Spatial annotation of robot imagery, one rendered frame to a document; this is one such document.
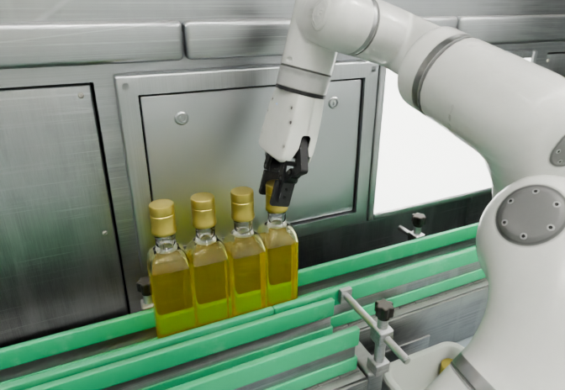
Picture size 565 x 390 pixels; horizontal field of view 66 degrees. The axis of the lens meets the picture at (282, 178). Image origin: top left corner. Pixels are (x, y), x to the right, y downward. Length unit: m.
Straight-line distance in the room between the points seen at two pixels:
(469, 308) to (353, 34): 0.65
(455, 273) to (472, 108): 0.59
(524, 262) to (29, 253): 0.72
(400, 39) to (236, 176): 0.37
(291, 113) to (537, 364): 0.42
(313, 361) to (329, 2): 0.49
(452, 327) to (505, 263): 0.70
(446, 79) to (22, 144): 0.59
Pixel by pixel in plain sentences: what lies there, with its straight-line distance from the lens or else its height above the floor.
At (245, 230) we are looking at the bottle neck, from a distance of 0.66.
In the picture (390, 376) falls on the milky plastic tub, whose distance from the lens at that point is 0.81.
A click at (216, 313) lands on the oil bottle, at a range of 0.70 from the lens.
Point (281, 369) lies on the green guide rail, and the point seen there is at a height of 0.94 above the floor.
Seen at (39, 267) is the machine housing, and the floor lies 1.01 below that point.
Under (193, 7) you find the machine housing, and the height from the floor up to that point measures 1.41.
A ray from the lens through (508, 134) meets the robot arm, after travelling 0.38.
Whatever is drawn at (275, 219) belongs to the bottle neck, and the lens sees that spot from 0.68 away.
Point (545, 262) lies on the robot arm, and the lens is 0.29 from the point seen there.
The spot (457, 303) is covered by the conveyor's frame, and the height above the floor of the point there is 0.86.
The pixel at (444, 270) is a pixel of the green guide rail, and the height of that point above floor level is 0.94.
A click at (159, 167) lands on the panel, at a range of 0.73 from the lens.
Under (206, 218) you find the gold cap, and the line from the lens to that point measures 0.63.
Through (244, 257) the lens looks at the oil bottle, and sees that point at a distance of 0.66.
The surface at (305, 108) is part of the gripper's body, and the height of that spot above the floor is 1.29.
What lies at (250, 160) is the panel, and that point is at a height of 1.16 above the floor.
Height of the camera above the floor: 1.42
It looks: 22 degrees down
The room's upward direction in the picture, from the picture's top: straight up
